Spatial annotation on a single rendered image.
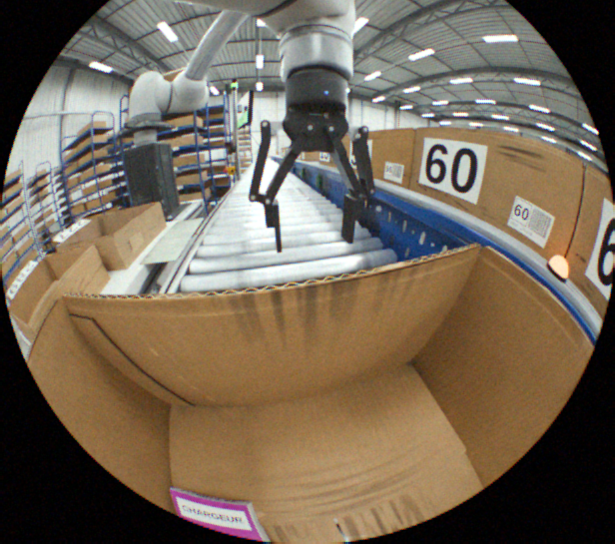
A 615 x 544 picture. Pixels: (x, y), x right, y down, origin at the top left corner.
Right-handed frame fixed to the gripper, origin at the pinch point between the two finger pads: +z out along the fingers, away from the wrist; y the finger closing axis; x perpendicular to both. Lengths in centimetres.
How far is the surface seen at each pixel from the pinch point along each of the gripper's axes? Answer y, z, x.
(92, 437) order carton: 21.1, -0.4, 25.6
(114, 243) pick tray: 46.0, 2.7, -11.5
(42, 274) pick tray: 87, 5, -1
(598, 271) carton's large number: -28.9, -7.8, 34.7
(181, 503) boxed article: 19.6, 8.2, 30.9
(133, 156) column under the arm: 62, -19, -49
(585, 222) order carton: -29.2, -11.9, 28.6
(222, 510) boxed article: 15.5, 8.2, 30.4
